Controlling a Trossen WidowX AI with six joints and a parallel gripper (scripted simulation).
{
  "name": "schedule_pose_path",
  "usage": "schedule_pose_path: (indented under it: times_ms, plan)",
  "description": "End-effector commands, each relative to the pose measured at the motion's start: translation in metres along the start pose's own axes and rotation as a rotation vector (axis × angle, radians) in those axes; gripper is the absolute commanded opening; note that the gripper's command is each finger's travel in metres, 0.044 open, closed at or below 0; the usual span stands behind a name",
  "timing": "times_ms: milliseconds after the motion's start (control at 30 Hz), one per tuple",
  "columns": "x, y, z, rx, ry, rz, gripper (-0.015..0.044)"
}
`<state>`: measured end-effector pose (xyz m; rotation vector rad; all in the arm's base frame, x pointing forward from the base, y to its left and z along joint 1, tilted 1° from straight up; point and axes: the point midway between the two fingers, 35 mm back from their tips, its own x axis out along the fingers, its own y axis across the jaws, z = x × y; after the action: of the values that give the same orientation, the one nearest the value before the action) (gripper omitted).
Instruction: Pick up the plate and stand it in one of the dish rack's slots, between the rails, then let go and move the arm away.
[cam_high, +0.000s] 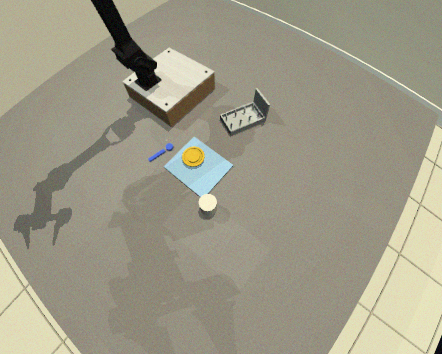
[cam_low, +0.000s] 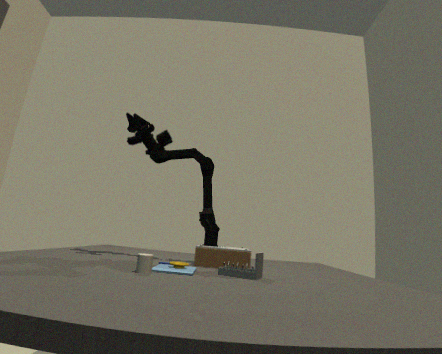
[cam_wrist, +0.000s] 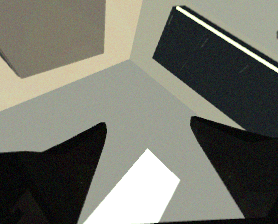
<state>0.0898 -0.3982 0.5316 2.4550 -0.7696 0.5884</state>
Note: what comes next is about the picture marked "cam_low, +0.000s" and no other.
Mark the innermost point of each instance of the white dish rack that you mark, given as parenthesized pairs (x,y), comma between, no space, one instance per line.
(246,273)

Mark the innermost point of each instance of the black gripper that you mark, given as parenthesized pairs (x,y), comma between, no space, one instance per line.
(140,126)

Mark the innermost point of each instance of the light blue rectangular mat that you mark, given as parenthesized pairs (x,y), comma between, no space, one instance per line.
(169,269)

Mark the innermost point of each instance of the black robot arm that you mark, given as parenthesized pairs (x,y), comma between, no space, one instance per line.
(159,155)

